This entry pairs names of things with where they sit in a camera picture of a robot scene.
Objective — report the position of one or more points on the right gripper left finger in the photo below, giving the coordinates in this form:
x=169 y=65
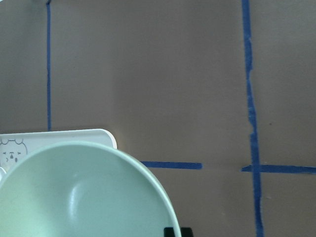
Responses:
x=169 y=232

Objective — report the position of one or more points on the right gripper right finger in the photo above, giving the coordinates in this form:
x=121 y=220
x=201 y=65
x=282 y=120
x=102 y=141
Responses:
x=186 y=232

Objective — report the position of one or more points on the green bowl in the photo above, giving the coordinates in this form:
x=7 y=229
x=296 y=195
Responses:
x=81 y=189

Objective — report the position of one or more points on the pale green bear tray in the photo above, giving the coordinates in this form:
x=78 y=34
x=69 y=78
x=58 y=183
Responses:
x=15 y=146

